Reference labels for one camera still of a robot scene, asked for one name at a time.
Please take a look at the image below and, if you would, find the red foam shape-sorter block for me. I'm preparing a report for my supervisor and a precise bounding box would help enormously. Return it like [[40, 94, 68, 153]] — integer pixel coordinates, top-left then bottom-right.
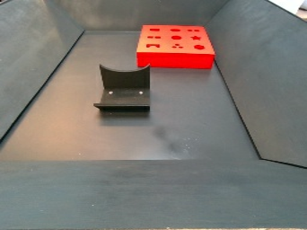
[[136, 25, 215, 69]]

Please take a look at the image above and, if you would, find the black curved holder bracket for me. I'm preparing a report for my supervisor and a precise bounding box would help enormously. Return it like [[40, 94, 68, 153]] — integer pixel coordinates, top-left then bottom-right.
[[93, 66, 150, 110]]

